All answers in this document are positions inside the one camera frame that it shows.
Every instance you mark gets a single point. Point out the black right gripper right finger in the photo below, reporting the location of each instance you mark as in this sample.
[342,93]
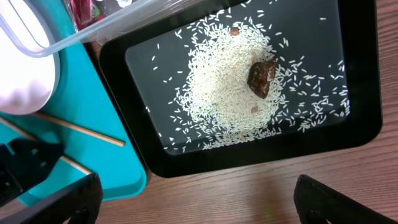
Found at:
[315,203]

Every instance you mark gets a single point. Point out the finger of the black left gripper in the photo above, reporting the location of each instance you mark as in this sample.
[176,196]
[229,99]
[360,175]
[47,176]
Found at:
[24,164]

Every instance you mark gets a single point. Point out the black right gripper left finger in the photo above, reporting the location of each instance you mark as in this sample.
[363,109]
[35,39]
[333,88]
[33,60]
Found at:
[77,203]

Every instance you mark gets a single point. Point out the clear plastic waste bin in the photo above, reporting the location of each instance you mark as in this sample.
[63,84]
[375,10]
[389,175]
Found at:
[120,17]

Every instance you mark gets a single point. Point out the left wooden chopstick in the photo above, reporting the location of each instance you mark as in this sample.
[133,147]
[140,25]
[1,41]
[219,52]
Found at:
[64,158]

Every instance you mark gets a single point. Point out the wooden chopstick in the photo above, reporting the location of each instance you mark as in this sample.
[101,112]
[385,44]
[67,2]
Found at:
[64,158]
[80,129]

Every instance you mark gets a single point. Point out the right wooden chopstick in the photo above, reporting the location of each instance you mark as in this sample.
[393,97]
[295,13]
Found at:
[80,129]

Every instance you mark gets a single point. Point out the teal plastic serving tray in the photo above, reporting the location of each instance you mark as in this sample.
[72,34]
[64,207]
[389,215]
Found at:
[81,99]

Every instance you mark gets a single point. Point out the large white round plate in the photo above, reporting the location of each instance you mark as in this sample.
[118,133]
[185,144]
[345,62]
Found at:
[27,82]

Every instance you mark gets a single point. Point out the pile of white rice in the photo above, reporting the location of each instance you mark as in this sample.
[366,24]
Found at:
[206,65]

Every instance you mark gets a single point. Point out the brown food scrap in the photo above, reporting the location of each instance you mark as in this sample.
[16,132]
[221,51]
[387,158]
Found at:
[260,76]

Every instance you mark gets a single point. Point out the red snack wrapper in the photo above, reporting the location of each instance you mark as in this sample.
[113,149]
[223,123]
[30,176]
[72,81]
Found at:
[85,13]

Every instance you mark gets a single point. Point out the black rectangular tray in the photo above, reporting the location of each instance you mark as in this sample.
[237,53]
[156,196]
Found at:
[340,30]

